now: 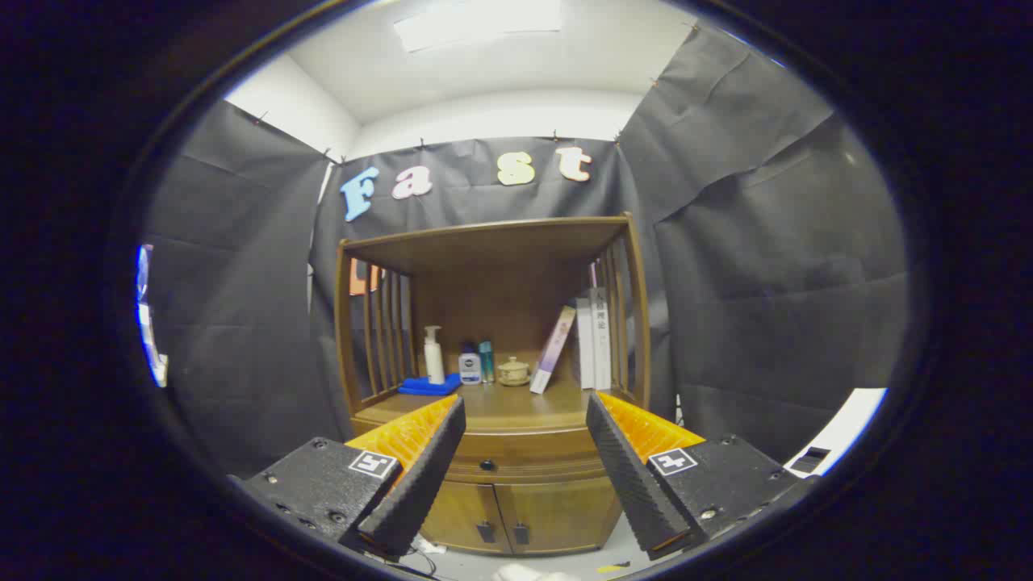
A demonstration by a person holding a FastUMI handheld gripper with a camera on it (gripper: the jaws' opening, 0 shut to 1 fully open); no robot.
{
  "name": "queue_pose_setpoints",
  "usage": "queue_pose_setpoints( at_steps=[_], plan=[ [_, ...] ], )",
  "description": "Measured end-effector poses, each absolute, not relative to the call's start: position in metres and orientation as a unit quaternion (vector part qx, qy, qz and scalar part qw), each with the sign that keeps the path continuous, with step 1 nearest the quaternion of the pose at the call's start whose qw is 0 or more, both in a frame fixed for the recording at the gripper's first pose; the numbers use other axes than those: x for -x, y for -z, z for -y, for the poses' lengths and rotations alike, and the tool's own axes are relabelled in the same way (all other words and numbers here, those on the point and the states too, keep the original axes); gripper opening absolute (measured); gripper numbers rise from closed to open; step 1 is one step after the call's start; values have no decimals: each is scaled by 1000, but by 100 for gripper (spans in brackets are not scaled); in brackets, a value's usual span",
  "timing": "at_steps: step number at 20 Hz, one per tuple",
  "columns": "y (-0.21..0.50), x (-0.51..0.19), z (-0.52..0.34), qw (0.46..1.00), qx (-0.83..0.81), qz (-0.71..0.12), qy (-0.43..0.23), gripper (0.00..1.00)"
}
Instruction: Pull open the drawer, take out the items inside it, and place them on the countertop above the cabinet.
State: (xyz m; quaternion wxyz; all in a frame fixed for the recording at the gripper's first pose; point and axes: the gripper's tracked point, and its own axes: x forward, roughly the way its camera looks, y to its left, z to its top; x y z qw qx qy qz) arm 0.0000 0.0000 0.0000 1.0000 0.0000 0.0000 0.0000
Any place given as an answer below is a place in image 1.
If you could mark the pale rounded object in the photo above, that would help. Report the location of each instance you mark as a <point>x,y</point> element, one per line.
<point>524,574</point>

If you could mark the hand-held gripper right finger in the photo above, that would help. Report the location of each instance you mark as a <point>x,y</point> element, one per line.
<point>629,476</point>

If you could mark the white pump bottle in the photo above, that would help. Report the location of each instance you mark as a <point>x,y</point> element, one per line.
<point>435,363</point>

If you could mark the blue folded cloth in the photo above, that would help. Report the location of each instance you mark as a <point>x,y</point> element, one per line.
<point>428,387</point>

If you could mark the beige lidded teacup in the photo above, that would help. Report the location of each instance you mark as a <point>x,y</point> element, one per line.
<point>513,373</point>

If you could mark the white book black lettering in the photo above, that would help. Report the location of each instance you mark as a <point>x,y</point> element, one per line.
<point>601,347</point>

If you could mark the slim teal bottle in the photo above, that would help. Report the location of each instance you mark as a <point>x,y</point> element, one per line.
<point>487,363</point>

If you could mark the white appliance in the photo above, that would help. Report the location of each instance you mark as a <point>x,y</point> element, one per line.
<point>847,424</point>

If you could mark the white bottle blue cap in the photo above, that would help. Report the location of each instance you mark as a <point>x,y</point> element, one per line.
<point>470,369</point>

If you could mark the wooden cabinet door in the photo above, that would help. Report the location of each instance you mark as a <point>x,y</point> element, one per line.
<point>557,512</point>
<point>464,512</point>

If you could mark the yellow floor tape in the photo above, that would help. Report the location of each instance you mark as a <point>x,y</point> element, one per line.
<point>612,568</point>

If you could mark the wooden cabinet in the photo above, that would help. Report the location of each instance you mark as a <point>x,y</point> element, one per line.
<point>516,298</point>

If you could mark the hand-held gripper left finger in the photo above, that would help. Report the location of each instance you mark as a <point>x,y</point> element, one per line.
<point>420,480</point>

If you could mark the wooden countertop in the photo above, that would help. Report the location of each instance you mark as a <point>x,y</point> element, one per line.
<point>516,403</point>

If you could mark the purple and white book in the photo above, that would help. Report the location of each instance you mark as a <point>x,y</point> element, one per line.
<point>553,351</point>

